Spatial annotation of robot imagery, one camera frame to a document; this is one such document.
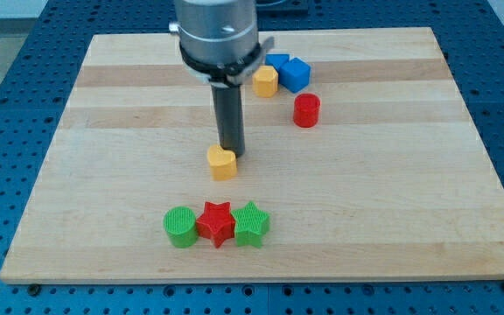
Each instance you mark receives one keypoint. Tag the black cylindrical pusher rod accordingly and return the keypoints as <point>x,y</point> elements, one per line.
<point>227,105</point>

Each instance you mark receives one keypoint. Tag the yellow heart block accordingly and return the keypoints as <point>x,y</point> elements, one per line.
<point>222,163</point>

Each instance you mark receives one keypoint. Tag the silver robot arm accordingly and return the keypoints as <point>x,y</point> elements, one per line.
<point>219,44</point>

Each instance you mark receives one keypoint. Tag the red star block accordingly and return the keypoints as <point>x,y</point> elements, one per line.
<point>216,223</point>

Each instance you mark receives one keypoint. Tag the green star block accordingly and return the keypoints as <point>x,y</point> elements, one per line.
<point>251,225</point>

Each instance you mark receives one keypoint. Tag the yellow hexagon block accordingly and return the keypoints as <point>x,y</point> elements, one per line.
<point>265,81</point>

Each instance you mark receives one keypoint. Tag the blue triangle block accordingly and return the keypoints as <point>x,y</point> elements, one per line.
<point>276,60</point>

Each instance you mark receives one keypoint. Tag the blue cube block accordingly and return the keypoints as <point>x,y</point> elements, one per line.
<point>295,75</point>

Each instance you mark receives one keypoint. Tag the red cylinder block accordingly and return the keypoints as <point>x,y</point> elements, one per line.
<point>306,110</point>

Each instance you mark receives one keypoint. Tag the green cylinder block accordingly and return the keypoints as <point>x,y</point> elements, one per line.
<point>180,226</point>

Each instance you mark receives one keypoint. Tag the wooden board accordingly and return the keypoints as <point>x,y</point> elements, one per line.
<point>392,184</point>

